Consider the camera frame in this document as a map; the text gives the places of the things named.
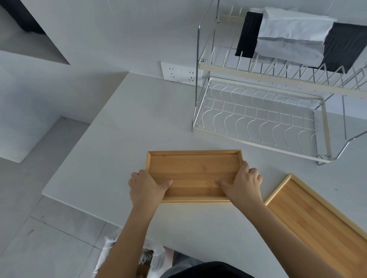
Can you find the small wooden tray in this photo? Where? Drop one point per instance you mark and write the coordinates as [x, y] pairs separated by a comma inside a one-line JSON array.
[[195, 174]]

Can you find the person's right thumb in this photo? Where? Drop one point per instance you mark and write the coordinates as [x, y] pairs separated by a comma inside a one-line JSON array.
[[225, 184]]

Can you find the black cloth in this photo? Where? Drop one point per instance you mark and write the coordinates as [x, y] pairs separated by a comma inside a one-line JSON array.
[[248, 34]]

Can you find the large wooden tray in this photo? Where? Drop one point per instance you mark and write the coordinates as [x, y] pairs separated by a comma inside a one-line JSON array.
[[318, 220]]

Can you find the person's right forearm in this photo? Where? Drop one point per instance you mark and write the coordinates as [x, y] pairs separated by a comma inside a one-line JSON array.
[[272, 234]]

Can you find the white wall socket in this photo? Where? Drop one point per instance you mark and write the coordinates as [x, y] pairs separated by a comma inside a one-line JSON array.
[[171, 72], [190, 75]]

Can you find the person's left forearm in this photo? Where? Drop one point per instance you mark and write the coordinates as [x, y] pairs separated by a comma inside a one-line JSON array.
[[130, 240]]

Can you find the person's left thumb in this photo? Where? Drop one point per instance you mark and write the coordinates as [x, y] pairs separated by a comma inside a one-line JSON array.
[[165, 185]]

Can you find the dark grey cloth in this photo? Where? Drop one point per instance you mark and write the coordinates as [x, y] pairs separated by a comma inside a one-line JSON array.
[[345, 45]]

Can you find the white cloth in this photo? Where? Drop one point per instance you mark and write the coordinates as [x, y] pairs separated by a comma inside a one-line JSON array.
[[295, 25]]

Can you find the person's left hand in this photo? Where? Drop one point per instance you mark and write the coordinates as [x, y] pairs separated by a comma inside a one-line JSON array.
[[144, 190]]

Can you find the person's black shirt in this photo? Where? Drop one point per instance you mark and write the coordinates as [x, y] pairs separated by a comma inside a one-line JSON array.
[[215, 270]]

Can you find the light grey cloth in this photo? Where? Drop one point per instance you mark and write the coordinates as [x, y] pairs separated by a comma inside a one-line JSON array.
[[289, 51]]

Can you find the person's right hand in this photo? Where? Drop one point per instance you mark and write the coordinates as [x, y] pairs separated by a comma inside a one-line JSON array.
[[243, 187]]

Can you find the two-tier metal dish rack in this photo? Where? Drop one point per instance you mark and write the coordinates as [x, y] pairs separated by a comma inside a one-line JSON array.
[[258, 120]]

